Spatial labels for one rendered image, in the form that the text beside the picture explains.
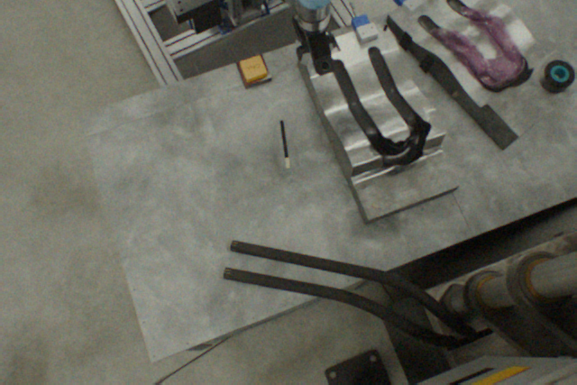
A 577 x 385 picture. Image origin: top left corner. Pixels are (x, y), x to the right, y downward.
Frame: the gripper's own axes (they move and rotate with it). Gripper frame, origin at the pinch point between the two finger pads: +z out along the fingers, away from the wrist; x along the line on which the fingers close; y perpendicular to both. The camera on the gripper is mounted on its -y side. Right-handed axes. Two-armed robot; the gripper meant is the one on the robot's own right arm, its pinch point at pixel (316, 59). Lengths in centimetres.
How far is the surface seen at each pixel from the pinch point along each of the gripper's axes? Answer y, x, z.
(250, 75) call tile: 6.5, 17.3, 9.8
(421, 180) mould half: -38.5, -14.1, 6.9
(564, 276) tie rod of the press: -65, -14, -51
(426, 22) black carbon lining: 3.7, -35.3, 13.4
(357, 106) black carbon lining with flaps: -14.0, -6.1, 6.0
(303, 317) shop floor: -63, 31, 87
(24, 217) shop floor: 14, 122, 84
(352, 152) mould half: -26.6, 0.8, -1.2
